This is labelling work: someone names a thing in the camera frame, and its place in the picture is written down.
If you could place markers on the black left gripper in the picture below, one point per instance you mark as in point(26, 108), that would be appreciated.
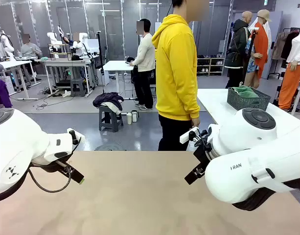
point(52, 166)

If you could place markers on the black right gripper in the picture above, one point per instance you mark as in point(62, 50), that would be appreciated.
point(203, 155)

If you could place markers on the dark grey woven basket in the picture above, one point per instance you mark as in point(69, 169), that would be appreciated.
point(247, 102)

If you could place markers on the dark green towel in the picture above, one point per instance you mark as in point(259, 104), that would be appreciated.
point(250, 94)

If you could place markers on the person's right forearm yellow sleeve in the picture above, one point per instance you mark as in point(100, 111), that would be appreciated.
point(193, 100)

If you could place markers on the white lab robot arm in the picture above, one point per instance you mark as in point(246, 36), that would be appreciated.
point(7, 47)
point(52, 36)
point(78, 44)

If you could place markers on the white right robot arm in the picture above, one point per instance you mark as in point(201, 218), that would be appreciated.
point(250, 171)

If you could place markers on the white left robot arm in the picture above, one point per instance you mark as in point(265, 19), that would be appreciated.
point(15, 142)

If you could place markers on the person's right hand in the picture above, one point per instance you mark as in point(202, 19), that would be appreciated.
point(196, 123)

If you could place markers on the round floor plate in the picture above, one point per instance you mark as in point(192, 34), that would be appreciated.
point(110, 147)

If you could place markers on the dark grey plastic stool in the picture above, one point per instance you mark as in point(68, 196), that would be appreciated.
point(102, 122)

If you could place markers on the white tumbler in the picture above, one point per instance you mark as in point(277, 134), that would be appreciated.
point(129, 118)

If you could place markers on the cream garment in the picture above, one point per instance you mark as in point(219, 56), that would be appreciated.
point(113, 106)

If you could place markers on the white side table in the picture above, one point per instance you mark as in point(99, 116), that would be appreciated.
point(213, 98)

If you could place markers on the black and white bottle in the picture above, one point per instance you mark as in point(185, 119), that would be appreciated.
point(134, 117)

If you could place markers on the dark purple clothes pile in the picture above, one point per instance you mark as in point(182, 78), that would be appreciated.
point(108, 98)

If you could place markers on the grey step stool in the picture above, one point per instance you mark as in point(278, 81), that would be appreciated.
point(77, 90)

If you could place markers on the light green towel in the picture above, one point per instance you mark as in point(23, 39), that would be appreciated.
point(239, 89)

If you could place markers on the person in yellow hoodie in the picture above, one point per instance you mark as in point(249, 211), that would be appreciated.
point(174, 73)

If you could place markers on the wooden shoe rack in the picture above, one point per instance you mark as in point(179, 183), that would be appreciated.
point(210, 64)

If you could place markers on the purple garment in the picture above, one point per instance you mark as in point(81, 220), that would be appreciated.
point(0, 93)

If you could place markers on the grey metal workbench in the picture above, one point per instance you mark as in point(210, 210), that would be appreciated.
point(64, 62)

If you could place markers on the white standing desk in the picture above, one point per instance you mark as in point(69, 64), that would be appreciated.
point(115, 65)

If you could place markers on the black stand pole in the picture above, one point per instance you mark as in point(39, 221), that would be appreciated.
point(100, 56)

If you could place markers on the small wooden shelf rack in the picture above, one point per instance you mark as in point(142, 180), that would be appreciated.
point(57, 52)

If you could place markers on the black bag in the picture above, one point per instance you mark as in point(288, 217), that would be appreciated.
point(130, 59)

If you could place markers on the person in cream sweater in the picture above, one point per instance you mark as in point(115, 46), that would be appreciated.
point(146, 56)

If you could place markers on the long white desk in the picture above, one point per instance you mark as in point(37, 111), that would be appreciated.
point(10, 64)

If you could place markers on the seated person in grey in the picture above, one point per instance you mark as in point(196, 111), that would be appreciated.
point(30, 50)

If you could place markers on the mannequin in dark jacket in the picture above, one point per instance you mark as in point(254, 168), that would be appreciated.
point(239, 44)

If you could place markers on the mannequin in orange with cap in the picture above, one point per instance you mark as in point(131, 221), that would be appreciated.
point(261, 41)

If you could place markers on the black tripod with white top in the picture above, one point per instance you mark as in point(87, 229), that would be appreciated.
point(253, 36)

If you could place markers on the clothes rack with coats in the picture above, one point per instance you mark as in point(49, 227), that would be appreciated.
point(278, 46)

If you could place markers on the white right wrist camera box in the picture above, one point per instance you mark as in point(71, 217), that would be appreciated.
point(186, 136)

